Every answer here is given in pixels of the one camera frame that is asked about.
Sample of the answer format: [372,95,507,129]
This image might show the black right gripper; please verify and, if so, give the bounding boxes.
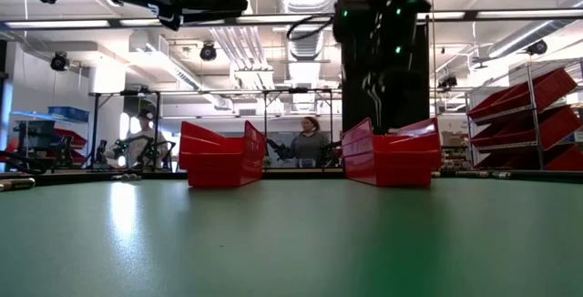
[333,0,433,134]

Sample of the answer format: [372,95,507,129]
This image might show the red plastic bin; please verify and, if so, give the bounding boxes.
[340,117,443,188]
[178,119,268,189]

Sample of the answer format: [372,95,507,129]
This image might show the black partition panel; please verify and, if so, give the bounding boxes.
[341,0,430,135]

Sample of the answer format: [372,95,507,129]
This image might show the black ceiling spotlight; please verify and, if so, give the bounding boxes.
[49,50,70,73]
[437,74,459,91]
[199,41,219,63]
[526,39,549,56]

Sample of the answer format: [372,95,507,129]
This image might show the ceiling light strip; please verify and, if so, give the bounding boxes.
[236,13,336,24]
[476,9,583,19]
[4,19,110,29]

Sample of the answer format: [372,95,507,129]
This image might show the person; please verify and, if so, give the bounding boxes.
[107,108,170,170]
[281,116,332,169]

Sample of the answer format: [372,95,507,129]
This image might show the red shelf bin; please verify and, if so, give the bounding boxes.
[473,149,544,171]
[527,105,583,150]
[544,144,583,172]
[467,85,532,123]
[512,67,578,115]
[470,118,543,149]

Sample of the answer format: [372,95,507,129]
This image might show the green table mat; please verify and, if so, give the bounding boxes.
[0,177,583,297]

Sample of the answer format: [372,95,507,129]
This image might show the blue storage bin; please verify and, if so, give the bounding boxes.
[47,106,90,123]

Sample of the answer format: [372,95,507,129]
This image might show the dark utility cart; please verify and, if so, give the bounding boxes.
[11,110,92,173]

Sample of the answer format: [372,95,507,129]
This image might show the black station frame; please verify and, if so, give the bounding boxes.
[88,87,161,171]
[261,86,336,170]

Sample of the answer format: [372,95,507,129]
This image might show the black aluminium table frame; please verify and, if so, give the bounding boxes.
[0,168,583,187]

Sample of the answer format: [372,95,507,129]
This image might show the wire shelf rack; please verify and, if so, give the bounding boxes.
[464,59,583,172]

